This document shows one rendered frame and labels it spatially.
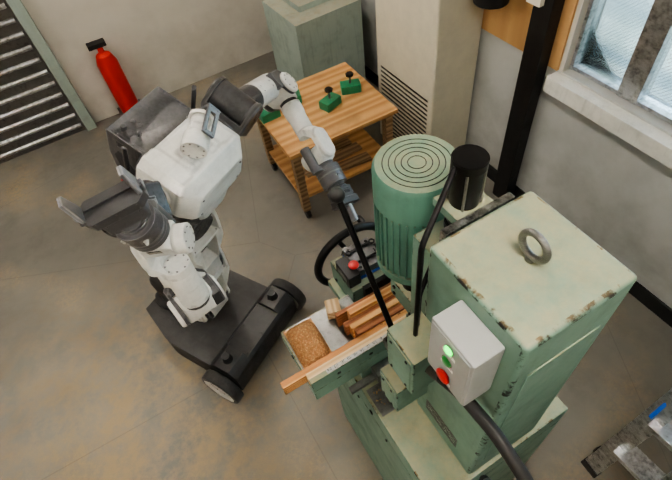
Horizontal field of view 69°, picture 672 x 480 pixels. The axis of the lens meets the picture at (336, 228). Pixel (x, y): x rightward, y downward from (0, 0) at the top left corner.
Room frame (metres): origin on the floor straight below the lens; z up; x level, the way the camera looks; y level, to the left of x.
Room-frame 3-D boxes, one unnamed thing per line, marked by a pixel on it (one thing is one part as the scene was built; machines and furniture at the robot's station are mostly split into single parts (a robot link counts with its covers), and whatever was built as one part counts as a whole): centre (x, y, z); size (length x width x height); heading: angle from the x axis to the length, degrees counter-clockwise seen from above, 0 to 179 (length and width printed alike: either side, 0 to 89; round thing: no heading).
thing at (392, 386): (0.44, -0.10, 1.02); 0.09 x 0.07 x 0.12; 113
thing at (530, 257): (0.40, -0.29, 1.55); 0.06 x 0.02 x 0.07; 23
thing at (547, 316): (0.40, -0.29, 1.16); 0.22 x 0.22 x 0.72; 23
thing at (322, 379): (0.62, -0.15, 0.93); 0.60 x 0.02 x 0.06; 113
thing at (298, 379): (0.61, -0.04, 0.92); 0.54 x 0.02 x 0.04; 113
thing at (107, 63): (3.20, 1.39, 0.30); 0.19 x 0.18 x 0.60; 24
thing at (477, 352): (0.32, -0.17, 1.40); 0.10 x 0.06 x 0.16; 23
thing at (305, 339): (0.63, 0.13, 0.92); 0.14 x 0.09 x 0.04; 23
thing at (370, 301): (0.70, -0.07, 0.94); 0.16 x 0.02 x 0.07; 113
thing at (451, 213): (0.54, -0.23, 1.53); 0.08 x 0.08 x 0.17; 23
